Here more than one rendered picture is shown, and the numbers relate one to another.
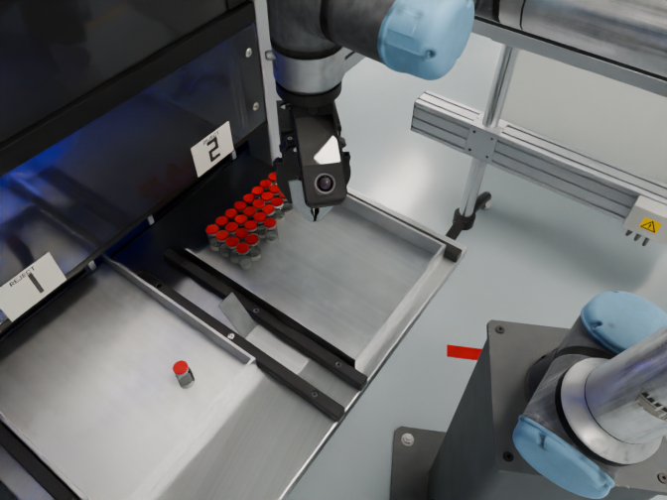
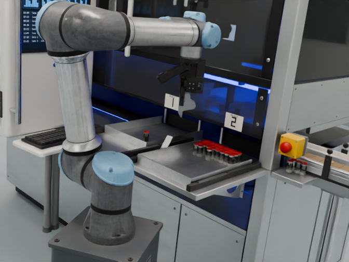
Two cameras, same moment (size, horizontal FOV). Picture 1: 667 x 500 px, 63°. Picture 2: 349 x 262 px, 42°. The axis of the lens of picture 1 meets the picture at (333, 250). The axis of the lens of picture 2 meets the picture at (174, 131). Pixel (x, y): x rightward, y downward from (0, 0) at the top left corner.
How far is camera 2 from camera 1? 1.69 m
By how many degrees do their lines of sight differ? 81
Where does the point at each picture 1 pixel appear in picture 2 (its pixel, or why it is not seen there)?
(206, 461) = (116, 142)
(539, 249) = not seen: outside the picture
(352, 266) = (189, 170)
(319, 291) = (177, 162)
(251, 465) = (111, 146)
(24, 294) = (170, 102)
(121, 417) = (137, 134)
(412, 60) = not seen: hidden behind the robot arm
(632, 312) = (118, 160)
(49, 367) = (159, 129)
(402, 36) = not seen: hidden behind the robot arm
